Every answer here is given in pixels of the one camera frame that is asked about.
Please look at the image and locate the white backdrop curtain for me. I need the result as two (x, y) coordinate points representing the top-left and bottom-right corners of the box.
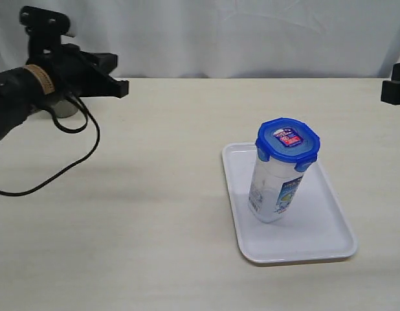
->
(0, 0), (400, 79)

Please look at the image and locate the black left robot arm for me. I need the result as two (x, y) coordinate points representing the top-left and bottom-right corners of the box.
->
(0, 6), (129, 140)

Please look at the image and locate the blue container lid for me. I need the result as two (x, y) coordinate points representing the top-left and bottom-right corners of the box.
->
(255, 118), (320, 173)

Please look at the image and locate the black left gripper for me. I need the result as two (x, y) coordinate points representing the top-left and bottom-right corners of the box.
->
(19, 5), (129, 100)

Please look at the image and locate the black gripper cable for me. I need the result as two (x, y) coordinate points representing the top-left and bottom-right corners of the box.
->
(0, 92), (101, 196)

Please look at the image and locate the clear plastic tall container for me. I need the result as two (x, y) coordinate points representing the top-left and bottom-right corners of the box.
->
(249, 157), (311, 223)

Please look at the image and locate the stainless steel cup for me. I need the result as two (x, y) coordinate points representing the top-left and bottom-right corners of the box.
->
(49, 98), (78, 119)

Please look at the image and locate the white rectangular tray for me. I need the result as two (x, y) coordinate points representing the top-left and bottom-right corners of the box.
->
(221, 143), (359, 265)

